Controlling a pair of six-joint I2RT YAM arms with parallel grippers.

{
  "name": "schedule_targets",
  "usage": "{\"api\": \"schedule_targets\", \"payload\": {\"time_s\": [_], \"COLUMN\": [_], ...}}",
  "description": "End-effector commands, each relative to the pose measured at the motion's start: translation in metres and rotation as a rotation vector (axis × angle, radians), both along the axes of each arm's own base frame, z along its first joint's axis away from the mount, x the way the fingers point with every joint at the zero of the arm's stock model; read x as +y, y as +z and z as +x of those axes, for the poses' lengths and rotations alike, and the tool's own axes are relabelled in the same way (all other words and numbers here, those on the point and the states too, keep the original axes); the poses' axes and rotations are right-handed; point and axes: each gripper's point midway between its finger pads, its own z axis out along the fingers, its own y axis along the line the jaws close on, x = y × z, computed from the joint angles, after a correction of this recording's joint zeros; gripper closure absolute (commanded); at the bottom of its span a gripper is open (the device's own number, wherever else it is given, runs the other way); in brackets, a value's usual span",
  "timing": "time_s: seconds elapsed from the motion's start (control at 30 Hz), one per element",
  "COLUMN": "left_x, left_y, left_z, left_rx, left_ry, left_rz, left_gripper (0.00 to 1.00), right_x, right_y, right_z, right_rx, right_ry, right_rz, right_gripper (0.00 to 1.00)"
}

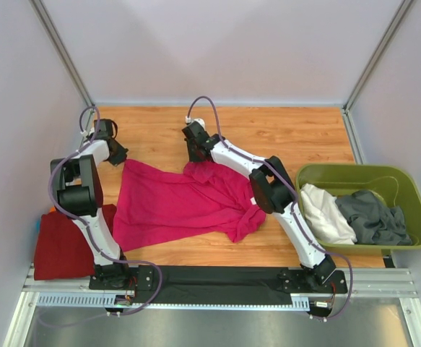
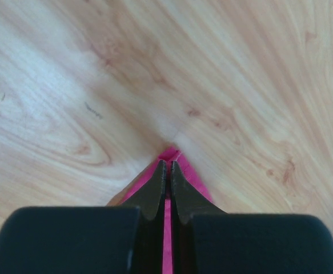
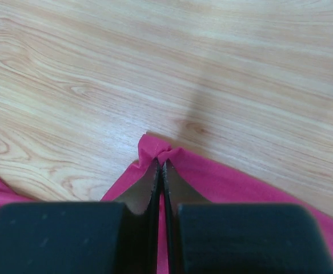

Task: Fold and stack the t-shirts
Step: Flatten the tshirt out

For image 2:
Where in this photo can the pink t-shirt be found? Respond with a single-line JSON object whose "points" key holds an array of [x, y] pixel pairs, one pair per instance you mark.
{"points": [[171, 154]]}

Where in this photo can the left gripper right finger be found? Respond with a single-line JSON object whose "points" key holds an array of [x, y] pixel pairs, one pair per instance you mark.
{"points": [[205, 239]]}

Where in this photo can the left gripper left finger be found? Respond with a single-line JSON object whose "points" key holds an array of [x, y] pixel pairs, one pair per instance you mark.
{"points": [[127, 238]]}

